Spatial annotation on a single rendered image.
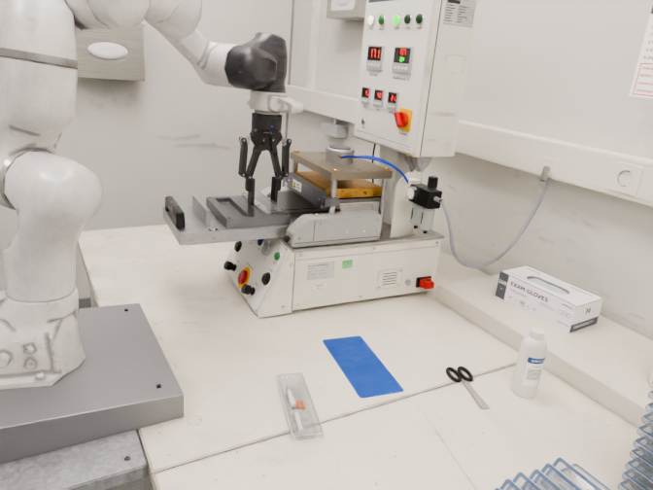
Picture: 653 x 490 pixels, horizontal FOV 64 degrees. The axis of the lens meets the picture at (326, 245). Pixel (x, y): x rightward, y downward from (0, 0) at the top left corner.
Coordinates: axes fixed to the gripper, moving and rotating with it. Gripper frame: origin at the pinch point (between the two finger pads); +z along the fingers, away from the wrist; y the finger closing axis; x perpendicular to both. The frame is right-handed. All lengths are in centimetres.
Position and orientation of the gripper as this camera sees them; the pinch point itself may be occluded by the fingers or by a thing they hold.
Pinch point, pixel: (262, 192)
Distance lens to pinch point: 139.6
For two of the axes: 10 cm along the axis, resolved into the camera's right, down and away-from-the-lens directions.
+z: -0.9, 9.4, 3.3
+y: -8.9, 0.7, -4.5
